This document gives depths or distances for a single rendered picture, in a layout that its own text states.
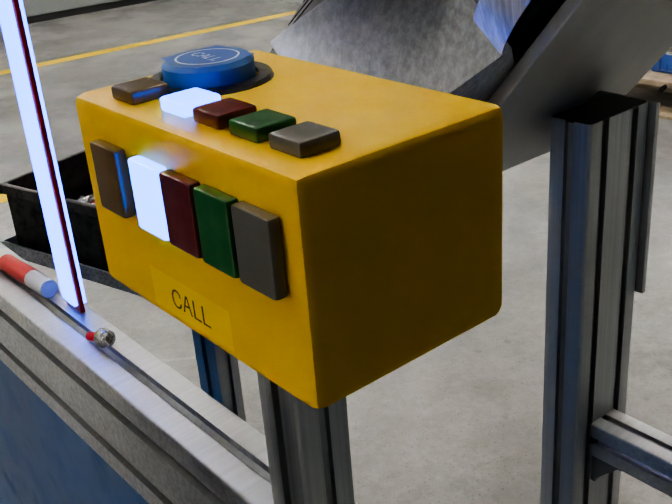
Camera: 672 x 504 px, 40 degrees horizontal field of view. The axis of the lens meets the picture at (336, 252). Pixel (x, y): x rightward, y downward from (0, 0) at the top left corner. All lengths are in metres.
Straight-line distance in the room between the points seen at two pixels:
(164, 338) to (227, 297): 2.06
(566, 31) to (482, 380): 1.45
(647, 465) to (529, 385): 1.14
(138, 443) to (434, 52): 0.37
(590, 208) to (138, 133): 0.58
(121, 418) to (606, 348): 0.54
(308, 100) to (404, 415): 1.68
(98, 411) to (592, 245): 0.48
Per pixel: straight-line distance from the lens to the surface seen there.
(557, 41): 0.75
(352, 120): 0.34
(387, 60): 0.75
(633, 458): 1.02
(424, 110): 0.34
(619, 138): 0.89
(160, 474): 0.59
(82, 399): 0.66
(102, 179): 0.40
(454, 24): 0.75
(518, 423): 2.00
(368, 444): 1.94
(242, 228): 0.31
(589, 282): 0.92
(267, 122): 0.32
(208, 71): 0.39
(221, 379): 0.93
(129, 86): 0.39
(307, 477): 0.44
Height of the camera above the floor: 1.17
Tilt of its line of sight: 25 degrees down
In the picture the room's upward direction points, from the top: 5 degrees counter-clockwise
